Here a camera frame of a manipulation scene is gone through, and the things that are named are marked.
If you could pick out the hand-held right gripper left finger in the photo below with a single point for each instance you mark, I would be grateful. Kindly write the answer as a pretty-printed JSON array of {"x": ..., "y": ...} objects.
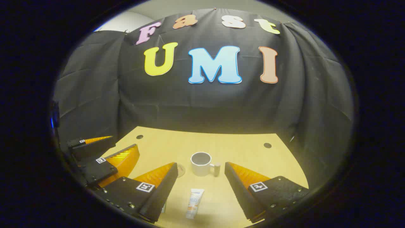
[{"x": 164, "y": 193}]

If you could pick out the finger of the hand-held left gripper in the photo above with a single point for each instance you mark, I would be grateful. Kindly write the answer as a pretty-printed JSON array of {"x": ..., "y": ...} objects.
[
  {"x": 95, "y": 147},
  {"x": 101, "y": 171}
]

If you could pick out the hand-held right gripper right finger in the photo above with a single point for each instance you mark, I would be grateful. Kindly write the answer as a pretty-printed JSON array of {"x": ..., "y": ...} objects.
[{"x": 237, "y": 186}]

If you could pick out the round cork coaster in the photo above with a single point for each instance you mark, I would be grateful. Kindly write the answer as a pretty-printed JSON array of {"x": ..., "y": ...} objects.
[{"x": 181, "y": 171}]

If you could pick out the white toothpaste tube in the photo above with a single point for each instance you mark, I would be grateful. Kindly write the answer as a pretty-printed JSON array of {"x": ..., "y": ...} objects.
[{"x": 194, "y": 202}]

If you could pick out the light wooden desktop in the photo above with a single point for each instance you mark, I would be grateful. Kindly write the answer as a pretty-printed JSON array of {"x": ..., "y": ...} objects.
[{"x": 240, "y": 148}]

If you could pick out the black backdrop cloth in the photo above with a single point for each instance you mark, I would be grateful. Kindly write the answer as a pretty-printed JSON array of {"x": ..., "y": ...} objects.
[{"x": 205, "y": 104}]

